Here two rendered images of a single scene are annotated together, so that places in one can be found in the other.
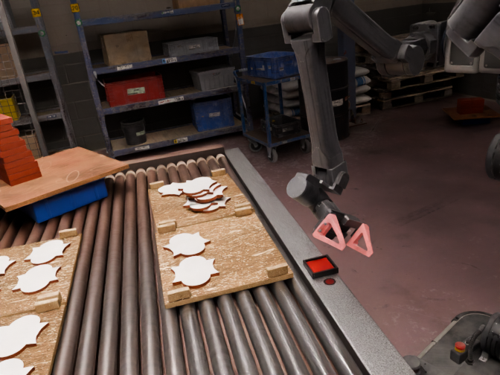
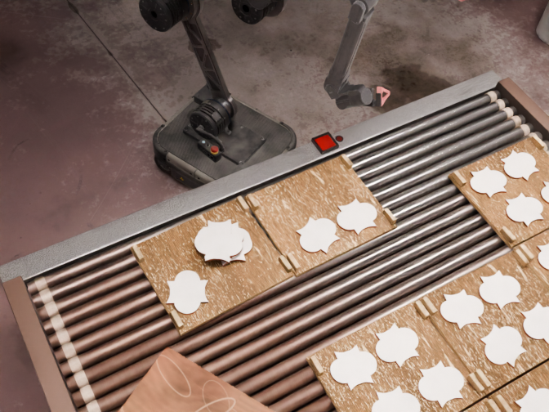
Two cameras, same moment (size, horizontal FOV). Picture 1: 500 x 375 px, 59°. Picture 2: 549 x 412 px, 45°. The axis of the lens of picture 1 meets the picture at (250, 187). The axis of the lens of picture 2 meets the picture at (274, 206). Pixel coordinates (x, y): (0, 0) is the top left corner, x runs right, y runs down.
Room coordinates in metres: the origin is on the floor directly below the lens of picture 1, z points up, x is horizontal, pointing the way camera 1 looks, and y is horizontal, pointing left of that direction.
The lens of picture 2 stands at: (1.88, 1.26, 2.81)
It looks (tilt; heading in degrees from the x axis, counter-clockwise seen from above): 55 degrees down; 245
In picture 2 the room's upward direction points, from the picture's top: 8 degrees clockwise
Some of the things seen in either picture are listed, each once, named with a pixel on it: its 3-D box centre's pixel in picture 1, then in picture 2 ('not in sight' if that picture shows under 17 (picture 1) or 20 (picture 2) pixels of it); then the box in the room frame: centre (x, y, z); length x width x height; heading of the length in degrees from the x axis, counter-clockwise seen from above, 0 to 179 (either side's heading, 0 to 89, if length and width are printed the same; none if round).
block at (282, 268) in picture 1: (277, 270); (346, 161); (1.02, -0.05, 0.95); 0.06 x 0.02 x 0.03; 102
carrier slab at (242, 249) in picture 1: (216, 252); (320, 212); (1.18, 0.12, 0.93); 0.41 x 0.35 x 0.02; 12
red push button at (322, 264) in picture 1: (320, 266); (324, 143); (1.05, -0.17, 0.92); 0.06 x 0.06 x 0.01; 11
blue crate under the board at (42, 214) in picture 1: (57, 190); not in sight; (1.77, 0.81, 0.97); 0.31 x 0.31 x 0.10; 41
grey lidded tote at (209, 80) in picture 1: (213, 77); not in sight; (5.72, 0.30, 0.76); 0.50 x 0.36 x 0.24; 113
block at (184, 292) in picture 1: (178, 294); (389, 216); (0.96, 0.21, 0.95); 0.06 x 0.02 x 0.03; 102
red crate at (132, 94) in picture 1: (134, 88); not in sight; (5.45, 1.24, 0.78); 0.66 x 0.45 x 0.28; 108
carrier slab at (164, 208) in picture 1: (196, 200); (212, 261); (1.59, 0.21, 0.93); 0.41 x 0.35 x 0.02; 14
